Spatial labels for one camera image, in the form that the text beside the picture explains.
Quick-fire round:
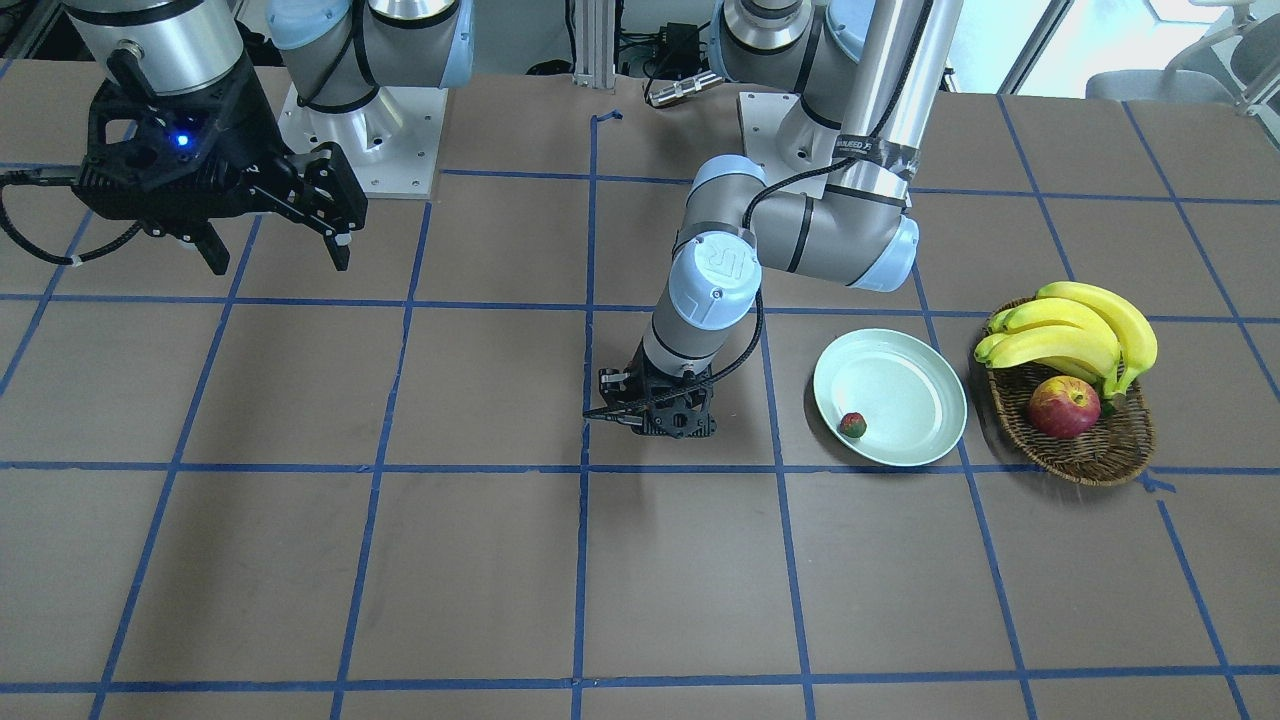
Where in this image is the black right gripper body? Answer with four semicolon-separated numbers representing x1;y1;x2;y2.
76;60;301;237

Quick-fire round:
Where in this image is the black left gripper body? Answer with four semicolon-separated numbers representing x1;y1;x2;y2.
598;347;717;439

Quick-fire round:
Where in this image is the lone strawberry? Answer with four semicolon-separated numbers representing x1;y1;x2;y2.
837;413;868;439

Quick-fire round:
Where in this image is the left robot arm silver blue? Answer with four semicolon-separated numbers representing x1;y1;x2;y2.
584;1;963;438

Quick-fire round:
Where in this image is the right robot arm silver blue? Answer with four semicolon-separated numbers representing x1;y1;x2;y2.
65;1;474;275

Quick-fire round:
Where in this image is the pale green plate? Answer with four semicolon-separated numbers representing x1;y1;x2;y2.
812;328;968;468

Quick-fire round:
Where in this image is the red yellow apple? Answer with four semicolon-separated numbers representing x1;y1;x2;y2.
1027;375;1101;439

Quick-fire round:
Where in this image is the yellow banana bunch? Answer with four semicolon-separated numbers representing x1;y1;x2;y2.
973;281;1158;400

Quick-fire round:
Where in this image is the wicker fruit basket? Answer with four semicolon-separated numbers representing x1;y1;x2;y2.
984;299;1157;487

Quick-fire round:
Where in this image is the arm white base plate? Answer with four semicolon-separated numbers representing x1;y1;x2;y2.
739;91;841;184
279;86;451;200

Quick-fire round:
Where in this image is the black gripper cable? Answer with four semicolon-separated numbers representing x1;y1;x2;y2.
0;170;143;269

